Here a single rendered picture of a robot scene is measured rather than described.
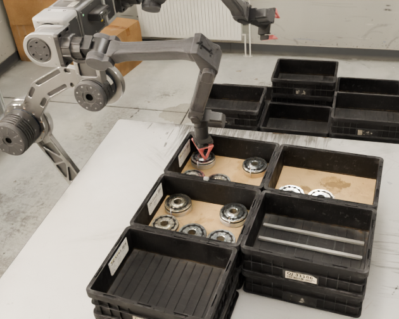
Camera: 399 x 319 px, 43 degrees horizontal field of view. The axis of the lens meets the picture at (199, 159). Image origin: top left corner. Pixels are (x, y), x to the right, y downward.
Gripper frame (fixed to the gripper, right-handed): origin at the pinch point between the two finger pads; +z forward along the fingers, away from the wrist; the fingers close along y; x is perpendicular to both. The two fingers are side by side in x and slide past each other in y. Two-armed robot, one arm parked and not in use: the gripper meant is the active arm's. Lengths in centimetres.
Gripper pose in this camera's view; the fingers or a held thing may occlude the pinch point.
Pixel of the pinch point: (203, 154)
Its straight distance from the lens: 215.4
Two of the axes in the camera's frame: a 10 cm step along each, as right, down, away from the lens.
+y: -3.3, -5.1, 7.9
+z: 0.7, 8.2, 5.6
